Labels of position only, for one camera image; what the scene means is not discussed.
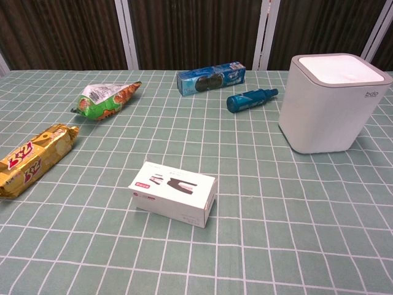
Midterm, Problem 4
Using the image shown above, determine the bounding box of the white square bin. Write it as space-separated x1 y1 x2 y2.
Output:
278 53 393 155

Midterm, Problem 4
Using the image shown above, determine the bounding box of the white cardboard box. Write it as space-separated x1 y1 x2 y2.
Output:
128 160 217 229

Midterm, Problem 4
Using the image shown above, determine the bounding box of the blue spray bottle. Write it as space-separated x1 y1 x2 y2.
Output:
226 88 279 112

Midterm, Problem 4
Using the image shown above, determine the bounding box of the blue cookie box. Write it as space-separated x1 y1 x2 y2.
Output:
176 61 247 97

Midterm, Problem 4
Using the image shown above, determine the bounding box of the green checked tablecloth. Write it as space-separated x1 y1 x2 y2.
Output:
0 69 393 295

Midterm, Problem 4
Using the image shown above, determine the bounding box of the green snack bag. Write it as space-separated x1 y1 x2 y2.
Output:
70 81 143 123

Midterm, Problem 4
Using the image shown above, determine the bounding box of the yellow biscuit packet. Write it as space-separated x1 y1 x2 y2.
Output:
0 123 80 198

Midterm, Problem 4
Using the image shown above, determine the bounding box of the dark folding screen white frame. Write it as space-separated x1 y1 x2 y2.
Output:
0 0 393 73

